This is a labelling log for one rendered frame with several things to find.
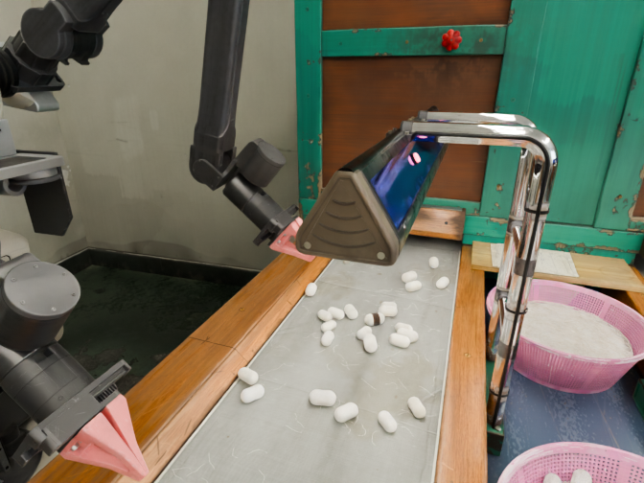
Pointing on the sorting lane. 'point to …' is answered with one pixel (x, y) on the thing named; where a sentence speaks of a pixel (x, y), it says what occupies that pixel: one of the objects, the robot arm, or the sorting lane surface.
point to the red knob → (451, 39)
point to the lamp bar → (372, 202)
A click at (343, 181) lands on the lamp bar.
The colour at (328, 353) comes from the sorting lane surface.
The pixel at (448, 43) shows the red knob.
